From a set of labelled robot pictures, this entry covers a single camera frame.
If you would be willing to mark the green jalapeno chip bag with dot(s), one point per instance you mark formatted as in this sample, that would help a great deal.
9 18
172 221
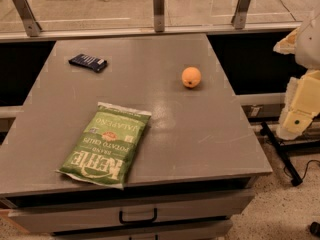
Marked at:
105 150

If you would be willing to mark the black drawer handle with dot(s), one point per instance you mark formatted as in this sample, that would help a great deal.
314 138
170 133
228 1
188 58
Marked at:
138 218

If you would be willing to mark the grey lower drawer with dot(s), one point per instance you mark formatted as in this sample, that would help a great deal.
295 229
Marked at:
198 230

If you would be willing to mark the left metal railing bracket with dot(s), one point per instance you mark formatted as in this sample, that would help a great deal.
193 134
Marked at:
31 26

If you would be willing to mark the black caster wheel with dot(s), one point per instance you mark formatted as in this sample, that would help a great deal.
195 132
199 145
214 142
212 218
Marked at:
315 229

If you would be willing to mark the metal railing bracket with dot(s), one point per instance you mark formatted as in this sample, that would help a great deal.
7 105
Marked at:
159 15
240 15
31 26

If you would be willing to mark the middle metal railing bracket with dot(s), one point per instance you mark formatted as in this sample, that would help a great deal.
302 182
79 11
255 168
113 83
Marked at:
159 15

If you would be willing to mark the grey drawer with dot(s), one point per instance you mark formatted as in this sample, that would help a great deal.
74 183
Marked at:
104 214
198 230

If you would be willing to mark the black stand leg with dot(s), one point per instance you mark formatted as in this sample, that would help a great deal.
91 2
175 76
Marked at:
265 131

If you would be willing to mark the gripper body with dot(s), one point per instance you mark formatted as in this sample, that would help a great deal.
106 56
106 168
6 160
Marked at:
309 45

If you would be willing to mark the horizontal metal rail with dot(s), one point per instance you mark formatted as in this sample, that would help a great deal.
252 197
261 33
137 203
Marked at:
145 31

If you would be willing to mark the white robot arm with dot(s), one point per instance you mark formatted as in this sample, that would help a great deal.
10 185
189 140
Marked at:
304 43

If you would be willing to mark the right metal railing bracket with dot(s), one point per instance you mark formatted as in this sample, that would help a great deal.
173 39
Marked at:
240 15

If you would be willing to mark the dark blue snack bar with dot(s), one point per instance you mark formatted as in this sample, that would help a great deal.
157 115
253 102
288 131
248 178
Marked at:
92 63

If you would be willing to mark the grey upper drawer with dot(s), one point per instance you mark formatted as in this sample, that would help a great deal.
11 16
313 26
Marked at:
104 214

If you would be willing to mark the orange fruit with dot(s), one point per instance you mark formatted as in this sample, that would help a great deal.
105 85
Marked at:
191 77

